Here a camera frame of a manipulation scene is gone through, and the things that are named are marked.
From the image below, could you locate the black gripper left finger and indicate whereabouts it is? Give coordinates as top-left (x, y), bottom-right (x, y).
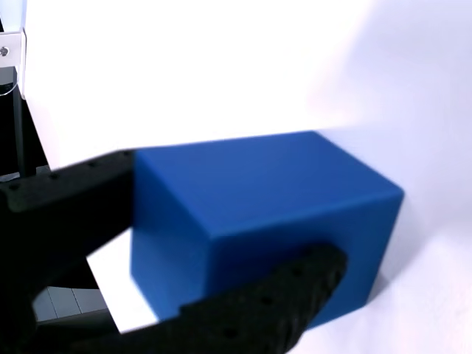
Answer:
top-left (0, 148), bottom-right (137, 296)

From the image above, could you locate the black vertical post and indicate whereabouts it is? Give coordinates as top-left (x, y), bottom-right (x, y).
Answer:
top-left (12, 66), bottom-right (27, 177)

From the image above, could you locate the blue cube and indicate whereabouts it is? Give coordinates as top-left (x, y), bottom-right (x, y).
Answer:
top-left (129, 130), bottom-right (405, 330)

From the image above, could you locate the white metal bracket with screw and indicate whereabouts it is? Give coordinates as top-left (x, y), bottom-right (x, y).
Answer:
top-left (0, 31), bottom-right (28, 69)

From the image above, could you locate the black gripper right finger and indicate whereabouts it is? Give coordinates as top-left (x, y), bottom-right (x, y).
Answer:
top-left (69, 243), bottom-right (349, 354)

